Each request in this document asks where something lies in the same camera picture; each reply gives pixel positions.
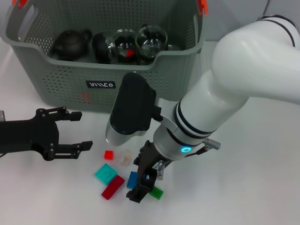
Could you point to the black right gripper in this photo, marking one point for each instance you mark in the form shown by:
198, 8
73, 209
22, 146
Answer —
147, 161

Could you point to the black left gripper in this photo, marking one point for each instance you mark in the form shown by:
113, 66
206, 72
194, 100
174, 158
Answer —
28, 134

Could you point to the blue square block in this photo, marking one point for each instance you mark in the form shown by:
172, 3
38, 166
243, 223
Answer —
131, 179

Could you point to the glass teacup black sleeve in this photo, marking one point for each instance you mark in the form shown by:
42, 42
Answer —
144, 61
100, 49
122, 42
151, 39

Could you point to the small red square block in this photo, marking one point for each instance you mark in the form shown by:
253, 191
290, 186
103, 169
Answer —
129, 53
108, 154

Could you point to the clear white plastic block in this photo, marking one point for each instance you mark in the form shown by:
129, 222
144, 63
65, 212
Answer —
124, 158

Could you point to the flat green rectangular block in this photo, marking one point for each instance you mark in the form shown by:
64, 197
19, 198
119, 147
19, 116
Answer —
157, 193

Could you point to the dark red rectangular block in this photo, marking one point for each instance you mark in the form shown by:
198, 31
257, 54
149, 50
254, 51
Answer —
112, 187

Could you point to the teal square flat block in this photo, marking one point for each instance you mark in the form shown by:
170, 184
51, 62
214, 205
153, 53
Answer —
106, 174

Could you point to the grey-green perforated storage bin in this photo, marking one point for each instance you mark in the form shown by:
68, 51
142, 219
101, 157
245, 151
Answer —
70, 77

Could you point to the black clay teapot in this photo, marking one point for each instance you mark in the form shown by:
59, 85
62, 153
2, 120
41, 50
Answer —
70, 45

